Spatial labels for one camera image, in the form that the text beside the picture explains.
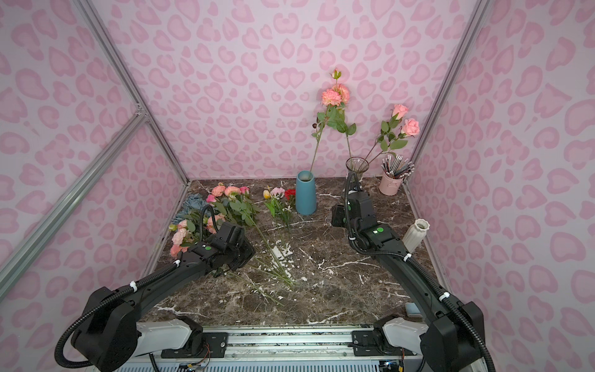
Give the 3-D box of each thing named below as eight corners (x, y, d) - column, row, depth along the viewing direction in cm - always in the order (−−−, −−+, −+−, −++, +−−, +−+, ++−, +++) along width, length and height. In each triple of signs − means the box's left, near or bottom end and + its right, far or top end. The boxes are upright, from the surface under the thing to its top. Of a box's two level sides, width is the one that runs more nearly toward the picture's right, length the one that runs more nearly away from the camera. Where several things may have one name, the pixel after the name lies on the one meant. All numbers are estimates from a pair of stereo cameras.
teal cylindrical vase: (297, 215, 107) (296, 185, 92) (298, 200, 112) (296, 170, 97) (315, 215, 107) (316, 185, 91) (314, 200, 112) (315, 170, 97)
